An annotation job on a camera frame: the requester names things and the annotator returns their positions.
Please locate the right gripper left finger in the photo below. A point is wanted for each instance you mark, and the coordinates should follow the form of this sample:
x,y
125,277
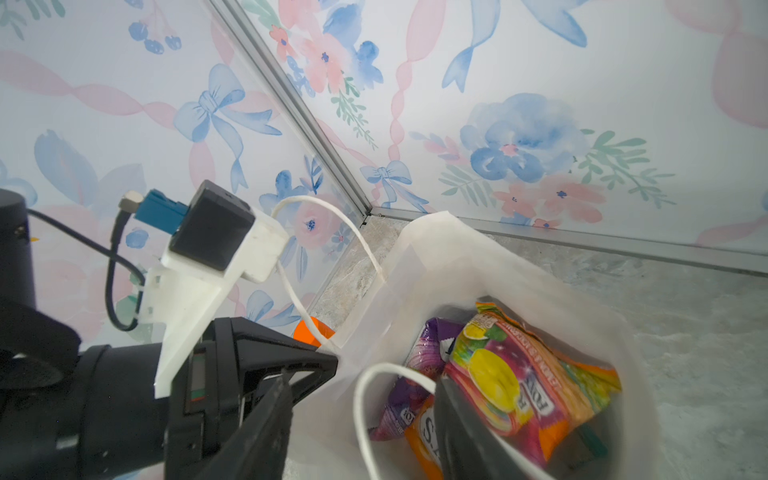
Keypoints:
x,y
258,449

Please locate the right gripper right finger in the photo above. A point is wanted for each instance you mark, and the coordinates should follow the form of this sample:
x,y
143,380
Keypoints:
x,y
468,449

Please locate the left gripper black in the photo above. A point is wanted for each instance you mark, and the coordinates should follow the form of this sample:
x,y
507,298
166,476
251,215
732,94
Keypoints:
x,y
104,420

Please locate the orange Fox's lemon candy packet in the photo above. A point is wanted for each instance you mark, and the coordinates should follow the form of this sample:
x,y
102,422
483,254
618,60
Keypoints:
x,y
533,390

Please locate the purple Fox's candy packet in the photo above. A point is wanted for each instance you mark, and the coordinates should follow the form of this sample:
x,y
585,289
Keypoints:
x,y
414,384

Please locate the floral paper gift bag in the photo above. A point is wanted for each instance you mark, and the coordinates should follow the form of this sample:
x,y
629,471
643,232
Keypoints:
x,y
441,267

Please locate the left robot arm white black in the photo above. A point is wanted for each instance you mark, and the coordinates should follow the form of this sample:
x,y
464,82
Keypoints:
x,y
36,350

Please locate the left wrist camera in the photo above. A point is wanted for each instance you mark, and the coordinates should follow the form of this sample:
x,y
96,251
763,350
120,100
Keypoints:
x,y
215,240

